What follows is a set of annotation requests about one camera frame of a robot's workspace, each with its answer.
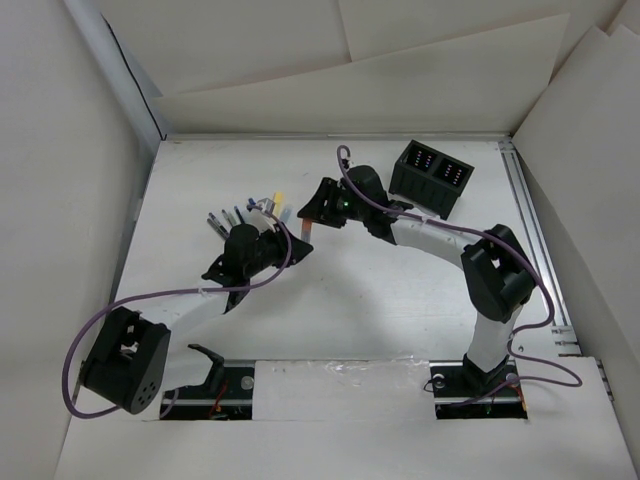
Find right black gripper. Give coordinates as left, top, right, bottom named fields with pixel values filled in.
left=297, top=177, right=369, bottom=229

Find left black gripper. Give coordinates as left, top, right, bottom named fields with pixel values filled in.
left=244, top=222, right=311, bottom=278

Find yellow highlighter marker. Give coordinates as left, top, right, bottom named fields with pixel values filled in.
left=271, top=191, right=284, bottom=216

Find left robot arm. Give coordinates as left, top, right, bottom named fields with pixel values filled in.
left=79, top=225, right=314, bottom=415

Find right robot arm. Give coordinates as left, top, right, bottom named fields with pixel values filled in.
left=297, top=165, right=535, bottom=394

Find light blue cap pen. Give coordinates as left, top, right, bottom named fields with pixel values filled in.
left=233, top=205, right=247, bottom=224

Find purple ink pen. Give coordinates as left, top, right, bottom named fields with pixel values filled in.
left=221, top=209, right=237, bottom=228

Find black patterned pen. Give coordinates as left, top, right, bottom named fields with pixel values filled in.
left=207, top=212, right=229, bottom=240

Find black two-compartment organizer box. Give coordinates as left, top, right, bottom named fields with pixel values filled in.
left=389, top=140, right=475, bottom=220

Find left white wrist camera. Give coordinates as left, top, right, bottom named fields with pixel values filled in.
left=247, top=199, right=278, bottom=233

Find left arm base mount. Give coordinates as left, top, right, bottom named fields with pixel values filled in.
left=159, top=343, right=256, bottom=421

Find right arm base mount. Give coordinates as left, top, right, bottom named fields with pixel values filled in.
left=423, top=360, right=528, bottom=420

